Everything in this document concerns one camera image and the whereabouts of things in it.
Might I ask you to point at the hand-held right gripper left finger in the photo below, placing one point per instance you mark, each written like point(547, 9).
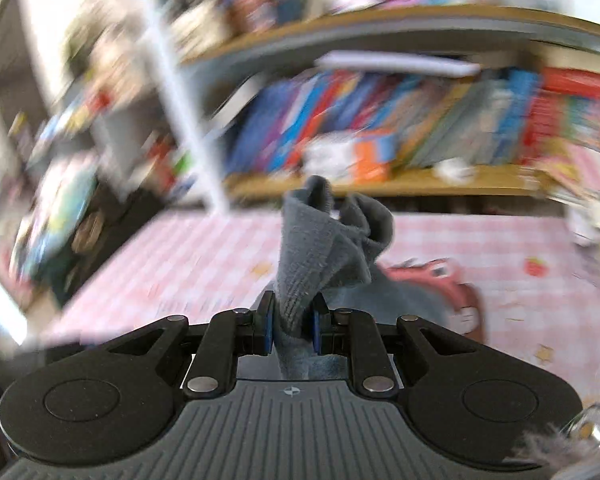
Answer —
point(267, 327)

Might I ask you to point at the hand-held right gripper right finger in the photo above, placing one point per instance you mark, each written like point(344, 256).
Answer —
point(317, 332)

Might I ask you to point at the grey knitted garment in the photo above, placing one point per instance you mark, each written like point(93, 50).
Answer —
point(305, 255)

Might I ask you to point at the pink checkered blanket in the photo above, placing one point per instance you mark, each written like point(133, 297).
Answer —
point(190, 265)

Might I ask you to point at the pink printed garment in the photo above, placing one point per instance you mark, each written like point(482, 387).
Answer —
point(445, 290)

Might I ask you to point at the wooden bookshelf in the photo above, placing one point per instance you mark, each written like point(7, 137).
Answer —
point(405, 180)

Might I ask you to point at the orange box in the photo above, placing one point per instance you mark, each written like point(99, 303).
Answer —
point(375, 157)

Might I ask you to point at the white crumpled paper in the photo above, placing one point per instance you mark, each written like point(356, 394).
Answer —
point(454, 169)

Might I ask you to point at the row of colourful books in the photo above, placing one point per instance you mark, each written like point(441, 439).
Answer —
point(430, 120)

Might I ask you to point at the cluttered side shelf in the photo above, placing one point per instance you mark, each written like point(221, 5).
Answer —
point(65, 160)

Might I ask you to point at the white flat book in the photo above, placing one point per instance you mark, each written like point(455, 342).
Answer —
point(400, 62)

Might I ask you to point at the pile of colourful booklets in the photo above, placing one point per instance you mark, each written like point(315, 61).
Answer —
point(592, 200)

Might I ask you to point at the white upright post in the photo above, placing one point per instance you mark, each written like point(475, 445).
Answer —
point(180, 90)

